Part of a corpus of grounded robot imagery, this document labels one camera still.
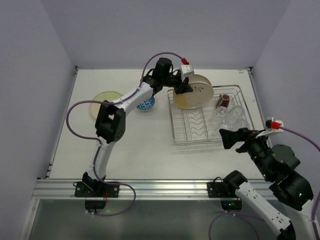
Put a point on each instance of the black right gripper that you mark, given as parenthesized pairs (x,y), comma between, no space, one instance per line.
(243,139)

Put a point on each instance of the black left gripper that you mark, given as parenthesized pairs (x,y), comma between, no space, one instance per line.
(180,85)

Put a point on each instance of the cream plate back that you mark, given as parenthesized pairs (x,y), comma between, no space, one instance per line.
(196,78)

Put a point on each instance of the cream plate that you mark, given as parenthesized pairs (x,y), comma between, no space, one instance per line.
(201,94)
(109,96)
(196,78)

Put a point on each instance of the dark red cup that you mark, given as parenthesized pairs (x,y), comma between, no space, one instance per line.
(223,101)

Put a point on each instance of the blue patterned bowl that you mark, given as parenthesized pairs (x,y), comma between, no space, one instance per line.
(147,104)

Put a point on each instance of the cream plate front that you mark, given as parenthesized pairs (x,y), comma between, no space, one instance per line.
(109,96)

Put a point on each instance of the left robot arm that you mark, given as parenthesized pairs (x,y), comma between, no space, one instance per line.
(110,124)

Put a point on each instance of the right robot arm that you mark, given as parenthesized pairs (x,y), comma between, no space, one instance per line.
(277,165)

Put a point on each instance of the clear glass front right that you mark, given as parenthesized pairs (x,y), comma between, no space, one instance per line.
(241,123)

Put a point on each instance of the clear glass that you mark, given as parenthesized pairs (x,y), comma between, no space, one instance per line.
(226,125)
(220,114)
(236,113)
(241,123)

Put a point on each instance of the clear glass front left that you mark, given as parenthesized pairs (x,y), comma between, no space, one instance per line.
(226,125)

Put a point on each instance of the clear glass back left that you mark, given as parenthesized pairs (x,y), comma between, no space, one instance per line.
(220,114)

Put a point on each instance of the clear glass back right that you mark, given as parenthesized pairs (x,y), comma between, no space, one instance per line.
(236,113)

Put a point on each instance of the metal wire dish rack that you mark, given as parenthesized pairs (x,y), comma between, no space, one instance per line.
(196,126)

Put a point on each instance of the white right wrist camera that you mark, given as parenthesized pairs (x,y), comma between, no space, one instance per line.
(272,127)

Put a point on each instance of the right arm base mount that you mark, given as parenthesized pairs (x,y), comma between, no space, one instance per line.
(225,188)

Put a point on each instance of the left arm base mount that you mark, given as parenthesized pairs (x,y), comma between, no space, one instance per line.
(95,192)

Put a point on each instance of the aluminium mounting rail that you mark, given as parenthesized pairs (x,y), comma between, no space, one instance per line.
(150,190)

